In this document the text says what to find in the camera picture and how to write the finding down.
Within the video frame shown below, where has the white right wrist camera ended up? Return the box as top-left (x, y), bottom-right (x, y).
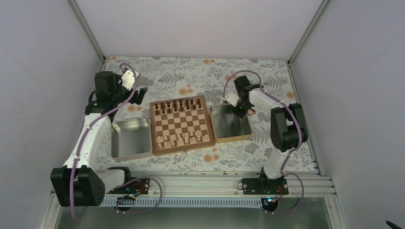
top-left (225, 92), bottom-right (239, 107)

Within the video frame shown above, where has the silver empty tin box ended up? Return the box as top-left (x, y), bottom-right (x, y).
top-left (111, 118), bottom-right (153, 162)

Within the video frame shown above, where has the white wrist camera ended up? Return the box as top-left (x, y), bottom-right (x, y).
top-left (225, 92), bottom-right (239, 107)
top-left (121, 69), bottom-right (135, 91)

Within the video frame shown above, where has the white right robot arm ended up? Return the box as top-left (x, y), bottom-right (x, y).
top-left (232, 76), bottom-right (308, 195)

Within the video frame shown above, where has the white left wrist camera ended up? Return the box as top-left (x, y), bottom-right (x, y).
top-left (121, 69), bottom-right (135, 91)

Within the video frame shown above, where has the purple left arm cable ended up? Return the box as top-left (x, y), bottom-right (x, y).
top-left (69, 62), bottom-right (139, 221)

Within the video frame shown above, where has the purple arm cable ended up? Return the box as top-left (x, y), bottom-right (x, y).
top-left (69, 62), bottom-right (139, 221)
top-left (222, 70), bottom-right (305, 216)

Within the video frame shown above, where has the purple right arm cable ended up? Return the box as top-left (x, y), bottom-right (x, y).
top-left (222, 70), bottom-right (305, 216)

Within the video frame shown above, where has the wooden chess board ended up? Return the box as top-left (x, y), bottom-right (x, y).
top-left (150, 95), bottom-right (215, 156)

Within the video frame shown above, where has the yellow tin box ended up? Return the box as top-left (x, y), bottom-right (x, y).
top-left (210, 104), bottom-right (252, 144)

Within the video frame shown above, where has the aluminium mounting rail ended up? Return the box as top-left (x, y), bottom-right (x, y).
top-left (95, 170), bottom-right (337, 208)

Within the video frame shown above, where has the floral table mat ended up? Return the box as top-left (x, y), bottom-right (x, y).
top-left (105, 56), bottom-right (296, 172)

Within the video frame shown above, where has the aluminium frame post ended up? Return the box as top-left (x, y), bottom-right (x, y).
top-left (68, 0), bottom-right (106, 62)

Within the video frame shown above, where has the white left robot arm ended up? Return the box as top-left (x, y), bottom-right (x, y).
top-left (50, 69), bottom-right (147, 207)

